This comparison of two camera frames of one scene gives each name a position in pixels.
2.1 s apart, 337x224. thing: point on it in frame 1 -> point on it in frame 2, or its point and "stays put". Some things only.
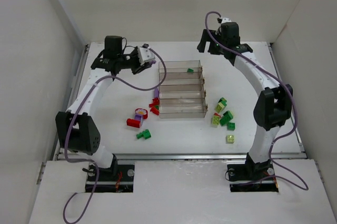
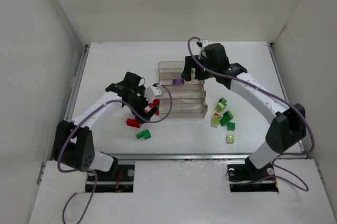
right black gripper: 206,39 -> 194,67
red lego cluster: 155,106 stays put
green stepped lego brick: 145,134 stays put
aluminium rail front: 182,156 stays put
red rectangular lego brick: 133,123 stays put
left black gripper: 139,67 -> 142,107
